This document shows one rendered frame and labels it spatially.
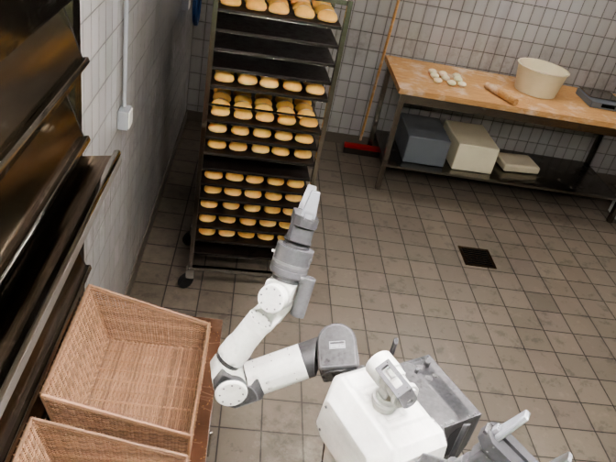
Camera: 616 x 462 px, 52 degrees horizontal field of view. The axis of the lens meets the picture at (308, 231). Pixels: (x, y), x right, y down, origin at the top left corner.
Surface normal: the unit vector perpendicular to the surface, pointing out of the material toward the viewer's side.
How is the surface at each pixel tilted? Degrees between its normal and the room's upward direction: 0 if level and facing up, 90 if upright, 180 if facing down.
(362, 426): 45
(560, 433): 0
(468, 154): 90
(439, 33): 90
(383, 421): 0
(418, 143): 90
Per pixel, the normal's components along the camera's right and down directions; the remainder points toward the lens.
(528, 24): 0.04, 0.55
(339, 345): -0.11, -0.46
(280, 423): 0.18, -0.83
